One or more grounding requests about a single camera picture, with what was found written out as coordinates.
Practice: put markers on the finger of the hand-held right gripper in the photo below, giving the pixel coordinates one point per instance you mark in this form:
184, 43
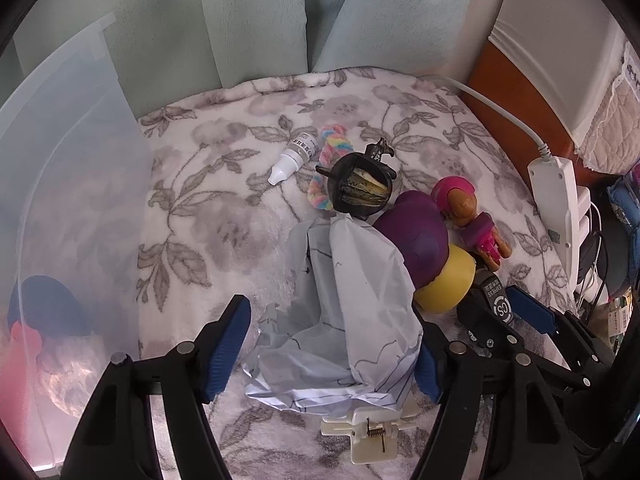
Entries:
535, 310
480, 332

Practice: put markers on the pale blue paper bag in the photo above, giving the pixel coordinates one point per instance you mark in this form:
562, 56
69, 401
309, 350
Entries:
360, 285

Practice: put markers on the pink dog figure toy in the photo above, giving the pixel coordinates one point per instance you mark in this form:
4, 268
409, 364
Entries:
460, 200

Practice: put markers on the blue quilted cloth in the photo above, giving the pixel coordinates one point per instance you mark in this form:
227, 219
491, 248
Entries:
625, 195

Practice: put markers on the clear plastic storage container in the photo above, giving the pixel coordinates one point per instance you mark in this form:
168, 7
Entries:
65, 160

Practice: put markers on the small white dropper bottle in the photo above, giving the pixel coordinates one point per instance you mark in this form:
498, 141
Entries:
295, 157

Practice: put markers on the yellow purple plush toy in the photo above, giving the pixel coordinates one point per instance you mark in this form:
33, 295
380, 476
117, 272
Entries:
415, 230

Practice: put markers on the white power strip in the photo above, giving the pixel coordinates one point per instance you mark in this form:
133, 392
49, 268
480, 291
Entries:
555, 200

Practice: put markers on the white appliance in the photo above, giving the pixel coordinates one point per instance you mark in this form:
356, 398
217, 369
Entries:
560, 35

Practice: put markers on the white plastic clip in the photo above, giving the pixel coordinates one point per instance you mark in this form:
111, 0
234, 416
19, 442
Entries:
370, 440

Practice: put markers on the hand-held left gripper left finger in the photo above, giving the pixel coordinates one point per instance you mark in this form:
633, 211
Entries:
227, 345

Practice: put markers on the pale green curtain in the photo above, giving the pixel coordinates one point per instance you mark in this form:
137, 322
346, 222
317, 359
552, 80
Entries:
250, 20

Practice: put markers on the grey floral blanket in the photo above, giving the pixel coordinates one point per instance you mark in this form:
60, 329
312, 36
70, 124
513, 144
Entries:
225, 200

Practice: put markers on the black plastic toy hand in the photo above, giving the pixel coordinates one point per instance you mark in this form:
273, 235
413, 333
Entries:
350, 200

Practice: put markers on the pink hair clip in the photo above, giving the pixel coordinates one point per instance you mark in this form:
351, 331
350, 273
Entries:
22, 345

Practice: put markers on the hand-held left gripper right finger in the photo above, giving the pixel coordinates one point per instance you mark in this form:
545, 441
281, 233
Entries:
430, 375

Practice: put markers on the white plug adapter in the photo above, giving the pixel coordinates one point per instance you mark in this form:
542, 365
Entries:
587, 210

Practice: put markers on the navy blue cap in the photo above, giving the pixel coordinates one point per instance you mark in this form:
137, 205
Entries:
47, 305

